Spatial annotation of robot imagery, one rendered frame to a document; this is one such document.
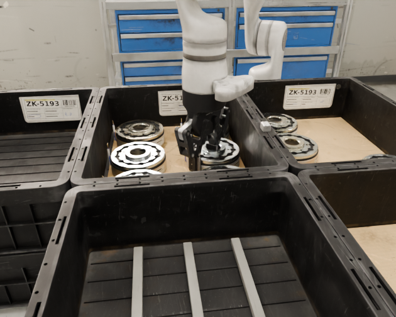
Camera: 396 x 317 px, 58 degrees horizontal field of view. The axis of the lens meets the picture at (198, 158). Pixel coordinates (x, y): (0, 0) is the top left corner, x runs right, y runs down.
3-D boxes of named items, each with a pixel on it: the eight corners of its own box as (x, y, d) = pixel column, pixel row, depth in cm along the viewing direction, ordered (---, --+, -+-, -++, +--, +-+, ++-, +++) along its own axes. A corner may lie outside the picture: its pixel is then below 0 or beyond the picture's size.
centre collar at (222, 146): (198, 143, 71) (198, 141, 70) (223, 142, 71) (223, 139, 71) (202, 156, 66) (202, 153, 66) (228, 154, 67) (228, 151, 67)
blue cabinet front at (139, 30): (123, 94, 256) (114, 10, 228) (222, 88, 265) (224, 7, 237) (123, 95, 253) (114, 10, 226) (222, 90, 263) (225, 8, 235)
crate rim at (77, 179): (102, 96, 81) (100, 86, 80) (231, 90, 84) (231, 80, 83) (70, 200, 47) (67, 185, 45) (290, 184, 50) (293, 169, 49)
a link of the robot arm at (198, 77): (226, 104, 53) (228, 63, 50) (170, 89, 59) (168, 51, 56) (256, 88, 59) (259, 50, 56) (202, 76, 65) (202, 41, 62)
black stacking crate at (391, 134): (230, 127, 89) (232, 83, 83) (342, 121, 92) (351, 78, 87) (283, 235, 55) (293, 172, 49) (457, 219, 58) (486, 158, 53)
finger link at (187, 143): (176, 124, 59) (185, 148, 64) (170, 131, 58) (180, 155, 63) (189, 129, 58) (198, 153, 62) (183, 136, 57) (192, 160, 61)
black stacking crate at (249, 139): (107, 134, 86) (101, 88, 80) (228, 127, 89) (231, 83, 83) (83, 253, 51) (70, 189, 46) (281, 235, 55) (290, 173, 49)
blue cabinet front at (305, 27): (232, 88, 266) (236, 7, 238) (323, 83, 275) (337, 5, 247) (233, 89, 264) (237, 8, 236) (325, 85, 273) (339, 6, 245)
